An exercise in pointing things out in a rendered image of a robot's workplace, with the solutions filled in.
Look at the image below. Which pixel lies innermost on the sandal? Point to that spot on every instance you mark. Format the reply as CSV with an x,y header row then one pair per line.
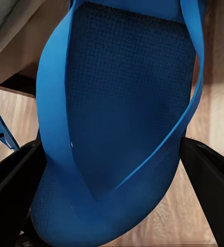
x,y
8,138
113,102

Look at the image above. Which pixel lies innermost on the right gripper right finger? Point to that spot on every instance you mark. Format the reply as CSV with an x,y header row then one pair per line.
x,y
205,169

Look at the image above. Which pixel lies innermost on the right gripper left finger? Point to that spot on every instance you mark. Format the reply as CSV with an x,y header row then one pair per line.
x,y
20,175

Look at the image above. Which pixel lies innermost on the bed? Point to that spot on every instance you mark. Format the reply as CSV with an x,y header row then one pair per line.
x,y
25,27

